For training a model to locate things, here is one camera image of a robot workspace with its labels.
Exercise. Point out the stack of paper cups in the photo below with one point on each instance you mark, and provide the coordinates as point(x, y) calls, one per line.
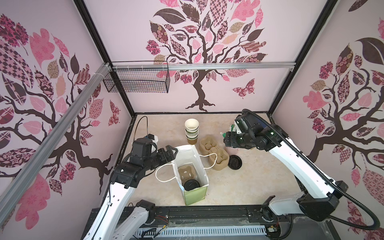
point(192, 131)

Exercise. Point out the black wire basket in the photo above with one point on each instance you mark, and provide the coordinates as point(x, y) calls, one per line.
point(138, 77)

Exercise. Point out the aluminium rail left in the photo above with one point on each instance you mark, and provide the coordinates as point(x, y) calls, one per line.
point(16, 189)

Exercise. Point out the white slotted cable duct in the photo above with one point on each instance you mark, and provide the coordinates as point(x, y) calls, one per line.
point(179, 232)

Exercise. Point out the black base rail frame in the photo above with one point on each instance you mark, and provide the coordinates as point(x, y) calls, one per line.
point(289, 227)

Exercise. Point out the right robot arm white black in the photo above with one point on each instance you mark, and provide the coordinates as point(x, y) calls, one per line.
point(321, 194)

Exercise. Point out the paper gift bag with handles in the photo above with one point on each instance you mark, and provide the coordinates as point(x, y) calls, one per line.
point(188, 154)

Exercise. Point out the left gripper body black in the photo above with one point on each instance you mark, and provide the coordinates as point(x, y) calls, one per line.
point(157, 159)

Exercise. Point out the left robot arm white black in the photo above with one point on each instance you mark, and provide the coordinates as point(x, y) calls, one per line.
point(118, 194)

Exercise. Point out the brown pulp cup carrier stack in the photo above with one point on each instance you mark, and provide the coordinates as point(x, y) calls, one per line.
point(218, 157)

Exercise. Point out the black coffee lid stack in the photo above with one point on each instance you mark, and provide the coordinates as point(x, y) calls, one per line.
point(235, 162)

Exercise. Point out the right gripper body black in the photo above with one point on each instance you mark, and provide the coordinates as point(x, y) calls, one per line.
point(238, 140)

